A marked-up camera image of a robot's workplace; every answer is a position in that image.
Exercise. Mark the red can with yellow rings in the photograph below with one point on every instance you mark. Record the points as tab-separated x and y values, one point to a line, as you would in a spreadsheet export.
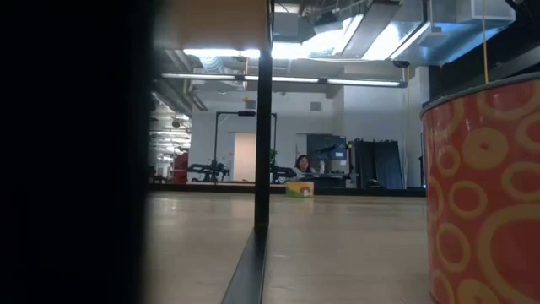
485	190

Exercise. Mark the black background robot arm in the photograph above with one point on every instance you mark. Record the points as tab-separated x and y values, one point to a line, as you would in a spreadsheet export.
208	171
284	172

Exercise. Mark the person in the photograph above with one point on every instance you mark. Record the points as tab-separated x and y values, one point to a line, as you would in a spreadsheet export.
302	162

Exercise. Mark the short yellow-green can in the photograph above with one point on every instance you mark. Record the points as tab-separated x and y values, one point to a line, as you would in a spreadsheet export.
299	190

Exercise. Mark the fluorescent light tube fixture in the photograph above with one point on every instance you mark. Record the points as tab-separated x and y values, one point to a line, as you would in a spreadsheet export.
291	79

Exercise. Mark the red background object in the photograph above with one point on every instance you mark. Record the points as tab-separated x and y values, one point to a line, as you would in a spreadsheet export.
181	169

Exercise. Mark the black curtain panel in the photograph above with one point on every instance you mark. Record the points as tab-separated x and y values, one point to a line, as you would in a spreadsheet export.
379	164

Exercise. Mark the dark blurred foreground panel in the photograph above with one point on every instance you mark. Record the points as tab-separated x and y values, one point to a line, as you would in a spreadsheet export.
63	169

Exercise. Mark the black background rig frame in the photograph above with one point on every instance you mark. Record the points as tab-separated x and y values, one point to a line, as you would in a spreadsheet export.
216	143

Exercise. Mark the dark wall monitor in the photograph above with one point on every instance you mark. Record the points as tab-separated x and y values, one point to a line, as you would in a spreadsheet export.
327	145

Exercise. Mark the metal ceiling duct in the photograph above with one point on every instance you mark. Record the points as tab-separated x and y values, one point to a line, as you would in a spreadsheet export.
422	42

